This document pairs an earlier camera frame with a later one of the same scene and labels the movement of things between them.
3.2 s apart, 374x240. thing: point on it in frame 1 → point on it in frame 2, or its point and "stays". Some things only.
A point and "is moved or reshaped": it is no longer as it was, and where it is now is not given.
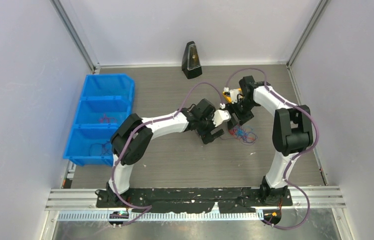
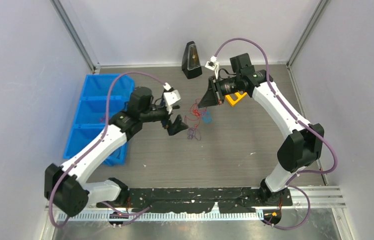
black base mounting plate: [189, 200] stays
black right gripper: [243, 118] → [209, 99]
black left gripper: [206, 135] → [173, 128]
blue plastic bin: [106, 100] stays
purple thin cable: [248, 138] → [193, 132]
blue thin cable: [241, 132] is moved or reshaped
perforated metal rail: [166, 216] stays
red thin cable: [101, 119] stays
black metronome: [191, 65] stays
